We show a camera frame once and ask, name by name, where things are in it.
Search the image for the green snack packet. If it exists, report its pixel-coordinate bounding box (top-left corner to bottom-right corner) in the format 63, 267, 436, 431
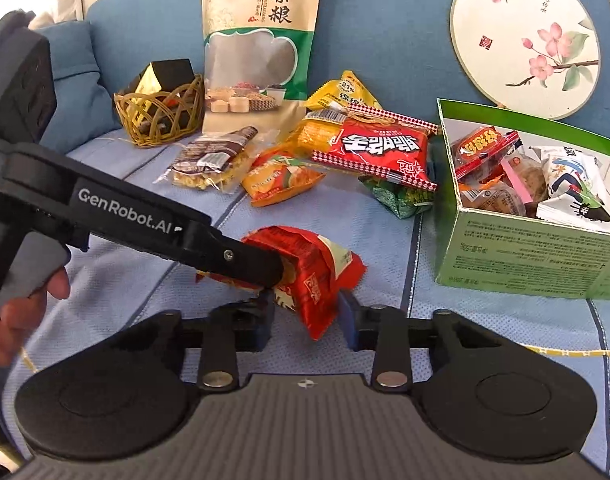
360, 175, 436, 219

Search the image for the orange brown snack packet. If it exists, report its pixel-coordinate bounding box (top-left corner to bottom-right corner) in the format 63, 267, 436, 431
457, 182, 528, 216

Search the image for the golden yellow snack packet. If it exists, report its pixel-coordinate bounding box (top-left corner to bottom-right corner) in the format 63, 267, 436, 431
287, 110, 351, 156

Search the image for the blue cushion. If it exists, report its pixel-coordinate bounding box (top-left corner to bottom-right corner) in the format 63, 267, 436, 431
32, 20, 121, 156

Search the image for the green cardboard box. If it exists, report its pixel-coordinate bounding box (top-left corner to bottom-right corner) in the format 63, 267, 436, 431
434, 98, 610, 301

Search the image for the woven wicker basket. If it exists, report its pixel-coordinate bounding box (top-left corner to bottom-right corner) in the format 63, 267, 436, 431
114, 74, 206, 148

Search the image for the brown labelled clear snack packet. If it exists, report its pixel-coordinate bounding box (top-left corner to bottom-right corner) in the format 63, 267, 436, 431
152, 126, 281, 195

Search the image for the striped light blue blanket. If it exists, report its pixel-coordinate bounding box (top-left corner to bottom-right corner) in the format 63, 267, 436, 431
0, 125, 610, 480

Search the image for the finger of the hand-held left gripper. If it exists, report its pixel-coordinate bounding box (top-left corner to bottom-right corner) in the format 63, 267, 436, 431
177, 217, 286, 291

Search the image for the white blue snack packet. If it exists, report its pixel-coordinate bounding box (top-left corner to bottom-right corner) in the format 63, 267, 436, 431
530, 144, 610, 223

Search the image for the black and gold packet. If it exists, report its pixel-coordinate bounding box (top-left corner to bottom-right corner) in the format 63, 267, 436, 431
135, 58, 196, 106

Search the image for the pink labelled cookie packet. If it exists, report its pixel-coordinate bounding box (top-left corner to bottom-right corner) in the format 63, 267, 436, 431
500, 155, 546, 206

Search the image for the red checkered noodle packet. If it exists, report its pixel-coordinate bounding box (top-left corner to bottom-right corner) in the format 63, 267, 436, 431
310, 105, 440, 192

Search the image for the large beige green grain pouch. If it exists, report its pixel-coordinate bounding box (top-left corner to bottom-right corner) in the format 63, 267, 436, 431
200, 0, 326, 148

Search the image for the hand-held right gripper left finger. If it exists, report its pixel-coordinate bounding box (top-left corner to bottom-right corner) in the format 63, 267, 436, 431
125, 302, 276, 393

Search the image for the blue sofa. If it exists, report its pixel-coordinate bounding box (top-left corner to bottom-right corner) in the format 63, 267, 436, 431
32, 0, 610, 171

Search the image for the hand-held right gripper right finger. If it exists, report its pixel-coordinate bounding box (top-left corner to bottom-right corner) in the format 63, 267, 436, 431
337, 290, 490, 393

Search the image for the person's left hand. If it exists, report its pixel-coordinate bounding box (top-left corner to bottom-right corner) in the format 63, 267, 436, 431
0, 265, 72, 368

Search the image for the red snack packet yellow print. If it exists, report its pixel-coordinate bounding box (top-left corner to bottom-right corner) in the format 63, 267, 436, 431
450, 126, 523, 181

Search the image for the round floral fan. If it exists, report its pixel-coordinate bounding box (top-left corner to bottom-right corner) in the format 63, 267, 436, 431
450, 0, 602, 121

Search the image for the red white snack packet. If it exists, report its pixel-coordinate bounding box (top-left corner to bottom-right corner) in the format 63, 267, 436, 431
197, 226, 367, 341

